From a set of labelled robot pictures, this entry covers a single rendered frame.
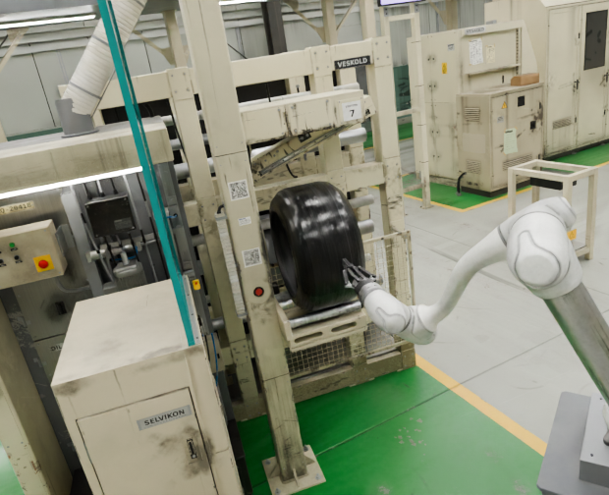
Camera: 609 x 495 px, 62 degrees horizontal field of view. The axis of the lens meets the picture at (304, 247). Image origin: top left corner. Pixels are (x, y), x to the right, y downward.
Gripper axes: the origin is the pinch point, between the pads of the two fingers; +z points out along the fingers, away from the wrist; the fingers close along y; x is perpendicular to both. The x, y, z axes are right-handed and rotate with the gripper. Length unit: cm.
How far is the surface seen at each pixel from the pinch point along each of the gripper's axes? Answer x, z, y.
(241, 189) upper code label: -29, 29, 32
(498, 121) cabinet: 76, 340, -328
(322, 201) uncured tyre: -19.3, 20.9, 1.1
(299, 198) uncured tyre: -20.9, 25.4, 9.6
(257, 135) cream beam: -41, 57, 17
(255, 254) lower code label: -0.7, 24.5, 31.0
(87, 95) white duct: -67, 63, 81
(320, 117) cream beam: -43, 57, -13
